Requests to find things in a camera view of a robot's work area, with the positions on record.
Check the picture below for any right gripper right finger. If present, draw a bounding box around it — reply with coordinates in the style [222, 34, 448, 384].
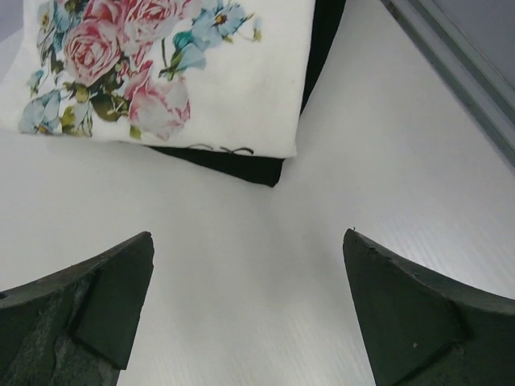
[343, 229, 514, 385]

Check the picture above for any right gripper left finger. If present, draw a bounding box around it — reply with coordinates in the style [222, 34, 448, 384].
[1, 232, 155, 385]

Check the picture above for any white floral t shirt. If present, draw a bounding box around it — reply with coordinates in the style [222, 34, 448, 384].
[1, 1, 315, 158]

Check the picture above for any folded black t shirt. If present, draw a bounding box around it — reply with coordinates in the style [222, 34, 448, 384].
[154, 0, 346, 187]

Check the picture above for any right aluminium table rail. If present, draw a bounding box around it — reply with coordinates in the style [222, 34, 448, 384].
[383, 0, 514, 163]

